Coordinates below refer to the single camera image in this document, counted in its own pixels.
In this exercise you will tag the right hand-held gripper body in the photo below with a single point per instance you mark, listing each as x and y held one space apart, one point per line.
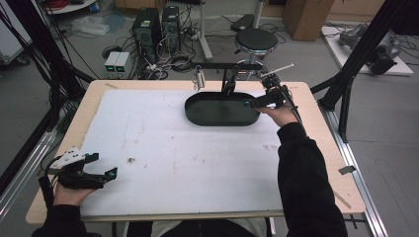
275 94

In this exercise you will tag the black computer tower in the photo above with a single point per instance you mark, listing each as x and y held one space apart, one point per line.
146 33
170 28

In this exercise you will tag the white rod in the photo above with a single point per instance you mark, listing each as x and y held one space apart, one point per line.
277 70

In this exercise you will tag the aluminium rail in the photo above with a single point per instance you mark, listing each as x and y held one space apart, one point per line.
23 174
359 184

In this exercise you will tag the round black stool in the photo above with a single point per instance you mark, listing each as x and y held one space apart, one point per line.
256 41

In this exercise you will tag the white platform board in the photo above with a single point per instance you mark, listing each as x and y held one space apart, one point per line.
334 49

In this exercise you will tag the black frame post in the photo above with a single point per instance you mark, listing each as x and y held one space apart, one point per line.
39 39
362 49

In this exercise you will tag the grey machine parts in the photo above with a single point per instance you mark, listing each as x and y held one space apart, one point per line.
383 52

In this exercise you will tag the black bar stand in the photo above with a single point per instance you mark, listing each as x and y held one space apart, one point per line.
225 79

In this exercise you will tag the clear plastic bag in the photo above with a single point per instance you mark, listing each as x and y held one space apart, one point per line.
89 25

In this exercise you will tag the white foam mat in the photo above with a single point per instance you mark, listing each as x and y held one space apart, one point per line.
181 164

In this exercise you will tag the white desk leg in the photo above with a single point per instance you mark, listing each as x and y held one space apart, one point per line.
205 36

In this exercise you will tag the cardboard box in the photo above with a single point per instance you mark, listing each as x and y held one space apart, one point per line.
308 19

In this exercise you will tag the grey tape piece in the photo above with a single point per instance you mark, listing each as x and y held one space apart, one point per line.
347 170

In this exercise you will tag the black oval tray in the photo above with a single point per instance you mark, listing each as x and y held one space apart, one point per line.
214 113

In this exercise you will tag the grey power supply unit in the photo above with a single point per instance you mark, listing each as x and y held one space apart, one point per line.
122 62
111 62

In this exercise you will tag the person's left hand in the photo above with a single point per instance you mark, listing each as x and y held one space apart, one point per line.
70 197

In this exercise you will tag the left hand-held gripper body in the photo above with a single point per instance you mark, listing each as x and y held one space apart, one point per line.
70 164

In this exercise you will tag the person's right hand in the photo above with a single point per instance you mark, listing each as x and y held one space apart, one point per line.
281 115

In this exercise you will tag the wooden table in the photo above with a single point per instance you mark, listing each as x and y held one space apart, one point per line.
315 98

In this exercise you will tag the metal tool at corner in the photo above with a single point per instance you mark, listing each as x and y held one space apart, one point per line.
199 79

